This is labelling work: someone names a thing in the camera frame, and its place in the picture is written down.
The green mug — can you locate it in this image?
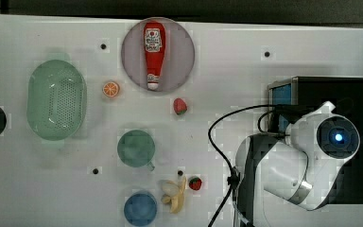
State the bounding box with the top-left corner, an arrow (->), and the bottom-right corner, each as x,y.
117,130 -> 156,171

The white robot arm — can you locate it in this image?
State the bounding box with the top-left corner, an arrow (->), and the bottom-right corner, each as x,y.
233,101 -> 361,227

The black toaster oven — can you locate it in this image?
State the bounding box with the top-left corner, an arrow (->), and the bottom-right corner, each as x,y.
268,77 -> 363,204

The orange slice toy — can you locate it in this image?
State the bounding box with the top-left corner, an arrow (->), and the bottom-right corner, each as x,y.
102,81 -> 120,97

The blue glass oven door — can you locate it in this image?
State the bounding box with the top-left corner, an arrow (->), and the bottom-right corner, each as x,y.
271,84 -> 292,131

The peeled banana toy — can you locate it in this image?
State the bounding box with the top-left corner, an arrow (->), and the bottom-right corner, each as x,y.
161,177 -> 186,214

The grey round plate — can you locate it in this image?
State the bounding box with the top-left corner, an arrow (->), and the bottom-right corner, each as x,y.
121,17 -> 195,93

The red ketchup bottle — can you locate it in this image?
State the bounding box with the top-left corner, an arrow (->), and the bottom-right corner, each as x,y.
143,21 -> 166,90

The blue cup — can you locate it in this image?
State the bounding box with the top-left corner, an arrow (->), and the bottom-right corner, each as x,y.
124,192 -> 158,227

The red strawberry toy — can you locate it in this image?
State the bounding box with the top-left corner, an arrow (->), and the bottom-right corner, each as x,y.
189,177 -> 202,191
173,98 -> 188,115

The red strawberry toy upper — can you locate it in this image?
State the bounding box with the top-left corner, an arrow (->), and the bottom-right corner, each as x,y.
173,98 -> 188,115

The red strawberry toy lower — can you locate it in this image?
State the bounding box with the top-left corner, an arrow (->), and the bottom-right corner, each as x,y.
189,177 -> 202,191

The green perforated colander basket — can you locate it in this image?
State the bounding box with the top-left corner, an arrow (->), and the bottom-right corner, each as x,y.
26,60 -> 87,141

